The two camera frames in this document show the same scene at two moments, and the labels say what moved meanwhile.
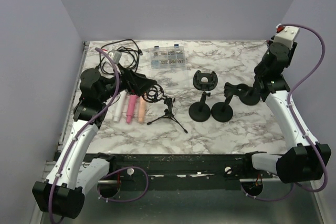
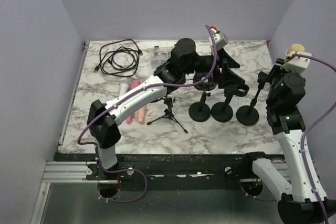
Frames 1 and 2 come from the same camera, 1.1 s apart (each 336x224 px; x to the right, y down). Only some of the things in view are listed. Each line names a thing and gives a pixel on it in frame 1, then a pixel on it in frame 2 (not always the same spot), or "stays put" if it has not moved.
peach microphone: [141, 109] stays put
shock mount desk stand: [200, 111] stays put
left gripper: [132, 84] to [227, 77]
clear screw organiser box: [169, 57] stays put
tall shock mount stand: [155, 93] stays put
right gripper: [291, 53] to [276, 68]
